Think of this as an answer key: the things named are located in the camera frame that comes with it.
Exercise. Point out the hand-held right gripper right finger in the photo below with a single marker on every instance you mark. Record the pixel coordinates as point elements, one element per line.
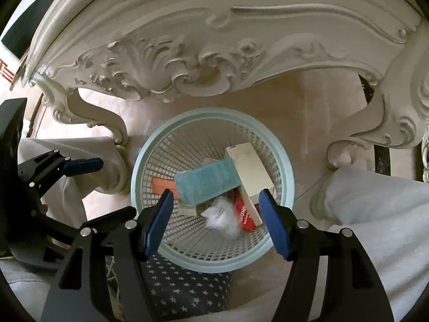
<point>274,224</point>

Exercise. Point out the teal cardboard box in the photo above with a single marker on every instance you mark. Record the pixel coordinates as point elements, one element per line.
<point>207,181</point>

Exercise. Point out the dark star-printed cushion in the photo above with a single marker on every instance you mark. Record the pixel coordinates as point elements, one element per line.
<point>187,291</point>

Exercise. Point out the person's right leg white trousers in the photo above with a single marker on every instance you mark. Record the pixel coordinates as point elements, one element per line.
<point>385,224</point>

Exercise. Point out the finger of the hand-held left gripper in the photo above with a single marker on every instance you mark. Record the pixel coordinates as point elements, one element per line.
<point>114,215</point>
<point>83,167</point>

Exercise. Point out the white tissue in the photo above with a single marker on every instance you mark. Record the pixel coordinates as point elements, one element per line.
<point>221,218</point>

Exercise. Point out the black flat screen television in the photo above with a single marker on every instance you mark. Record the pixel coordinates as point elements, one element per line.
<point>26,26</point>

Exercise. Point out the ornate carved cream table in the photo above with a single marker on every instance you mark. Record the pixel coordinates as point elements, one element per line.
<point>201,23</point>

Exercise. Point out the orange box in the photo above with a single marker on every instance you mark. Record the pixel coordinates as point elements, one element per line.
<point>162,186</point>

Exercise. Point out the cream cardboard box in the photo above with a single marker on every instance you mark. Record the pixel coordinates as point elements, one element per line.
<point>249,171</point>

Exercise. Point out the pale green mesh wastebasket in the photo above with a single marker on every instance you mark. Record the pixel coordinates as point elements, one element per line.
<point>187,141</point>

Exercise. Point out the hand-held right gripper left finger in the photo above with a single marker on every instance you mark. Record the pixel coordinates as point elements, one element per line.
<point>157,224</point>

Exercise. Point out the red printed packet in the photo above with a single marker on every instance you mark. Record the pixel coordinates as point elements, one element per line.
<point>243,213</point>

